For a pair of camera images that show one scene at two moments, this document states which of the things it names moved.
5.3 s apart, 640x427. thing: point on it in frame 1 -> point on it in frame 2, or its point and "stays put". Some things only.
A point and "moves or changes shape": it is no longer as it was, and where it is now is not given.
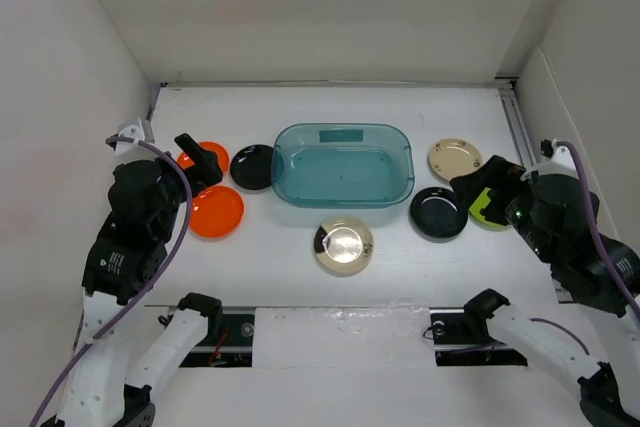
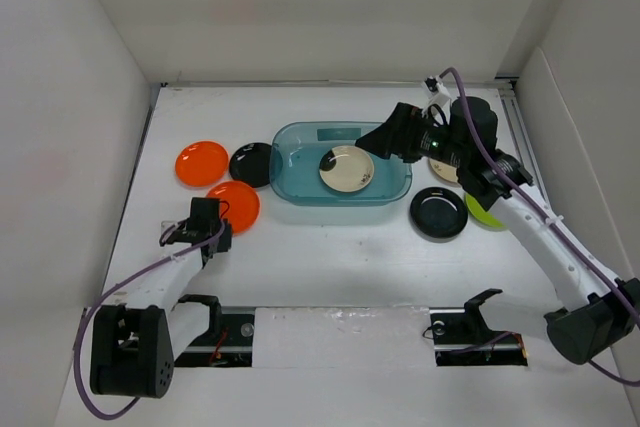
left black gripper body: x=172 y=210 -> x=224 y=244
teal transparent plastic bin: x=342 y=165 stays put
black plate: x=252 y=166 stays put
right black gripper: x=499 y=172 -> x=397 y=135
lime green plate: x=475 y=210 stays put
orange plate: x=216 y=211 moves or changes shape
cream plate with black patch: x=343 y=245 -> x=346 y=168
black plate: x=438 y=212 stays put
